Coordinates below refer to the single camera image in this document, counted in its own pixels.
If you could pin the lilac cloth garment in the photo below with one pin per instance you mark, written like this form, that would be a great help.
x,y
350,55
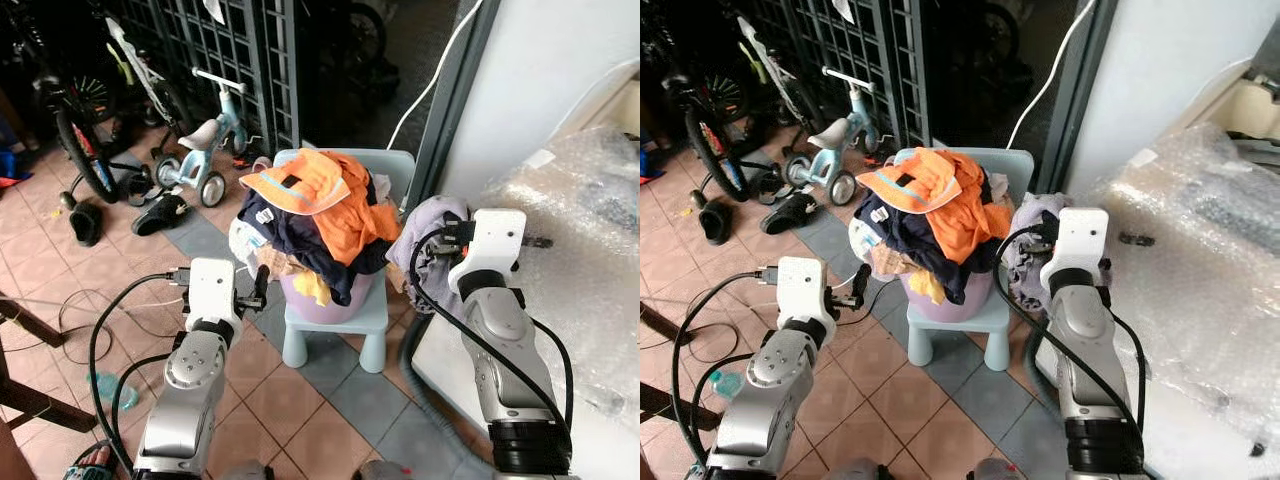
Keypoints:
x,y
1025,270
420,230

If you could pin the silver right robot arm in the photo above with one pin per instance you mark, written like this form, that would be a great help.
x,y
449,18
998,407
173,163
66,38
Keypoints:
x,y
1090,350
505,350

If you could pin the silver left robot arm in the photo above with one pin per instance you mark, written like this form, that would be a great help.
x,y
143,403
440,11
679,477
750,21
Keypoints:
x,y
190,385
768,385

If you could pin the bubble-wrapped white washing machine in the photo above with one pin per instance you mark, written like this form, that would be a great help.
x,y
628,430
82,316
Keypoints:
x,y
1200,300
570,300

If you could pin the yellow cloth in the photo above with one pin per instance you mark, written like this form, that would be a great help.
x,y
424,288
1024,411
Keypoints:
x,y
315,288
928,285

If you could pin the navy blue garment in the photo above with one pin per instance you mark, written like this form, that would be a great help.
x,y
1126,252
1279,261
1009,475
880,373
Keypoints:
x,y
300,240
915,240

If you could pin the lilac plastic basin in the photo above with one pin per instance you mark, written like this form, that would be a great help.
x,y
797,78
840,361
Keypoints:
x,y
345,300
965,300

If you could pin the light blue child chair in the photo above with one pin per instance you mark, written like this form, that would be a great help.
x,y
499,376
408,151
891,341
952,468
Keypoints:
x,y
960,335
345,335

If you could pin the orange garment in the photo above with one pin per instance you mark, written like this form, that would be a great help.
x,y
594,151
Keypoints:
x,y
950,200
335,200

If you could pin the long black shoe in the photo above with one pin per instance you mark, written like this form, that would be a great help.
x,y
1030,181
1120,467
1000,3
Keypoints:
x,y
788,212
160,213

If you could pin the clear plastic bottle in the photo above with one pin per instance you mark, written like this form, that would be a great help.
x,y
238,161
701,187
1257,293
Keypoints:
x,y
728,384
112,392

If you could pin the small black shoe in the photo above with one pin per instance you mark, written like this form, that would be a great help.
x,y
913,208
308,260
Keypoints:
x,y
85,222
716,222

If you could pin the light blue child tricycle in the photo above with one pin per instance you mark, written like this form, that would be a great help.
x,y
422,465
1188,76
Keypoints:
x,y
205,140
832,140

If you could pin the black bicycle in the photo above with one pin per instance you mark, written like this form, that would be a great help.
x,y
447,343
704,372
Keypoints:
x,y
715,140
75,130

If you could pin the black metal grid gate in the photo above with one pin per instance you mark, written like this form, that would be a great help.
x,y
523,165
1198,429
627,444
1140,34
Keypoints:
x,y
850,40
215,40

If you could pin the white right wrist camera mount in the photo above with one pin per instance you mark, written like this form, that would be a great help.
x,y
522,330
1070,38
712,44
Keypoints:
x,y
1078,240
495,240

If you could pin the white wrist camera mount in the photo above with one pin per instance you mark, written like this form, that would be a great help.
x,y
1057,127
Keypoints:
x,y
803,285
212,285
495,240
1078,240

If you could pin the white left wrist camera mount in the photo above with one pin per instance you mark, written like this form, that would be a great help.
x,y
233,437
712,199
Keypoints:
x,y
803,285
212,285

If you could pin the grey door frame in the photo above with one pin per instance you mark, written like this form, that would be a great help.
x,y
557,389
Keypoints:
x,y
450,100
1085,90

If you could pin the dark wooden furniture frame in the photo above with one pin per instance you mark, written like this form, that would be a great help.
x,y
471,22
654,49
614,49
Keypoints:
x,y
30,400
665,405

